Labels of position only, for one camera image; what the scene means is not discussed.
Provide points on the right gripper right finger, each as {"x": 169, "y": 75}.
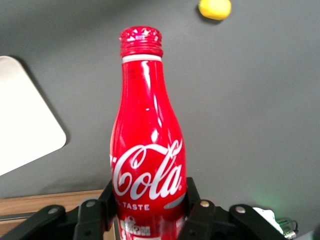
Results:
{"x": 205, "y": 222}

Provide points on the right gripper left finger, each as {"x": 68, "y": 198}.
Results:
{"x": 90, "y": 220}

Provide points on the red coke bottle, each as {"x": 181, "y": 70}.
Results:
{"x": 147, "y": 112}

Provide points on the beige plastic tray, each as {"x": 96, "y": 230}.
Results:
{"x": 25, "y": 117}

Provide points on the wooden drawer cabinet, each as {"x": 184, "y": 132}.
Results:
{"x": 37, "y": 202}

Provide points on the yellow lemon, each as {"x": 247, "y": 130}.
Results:
{"x": 215, "y": 8}

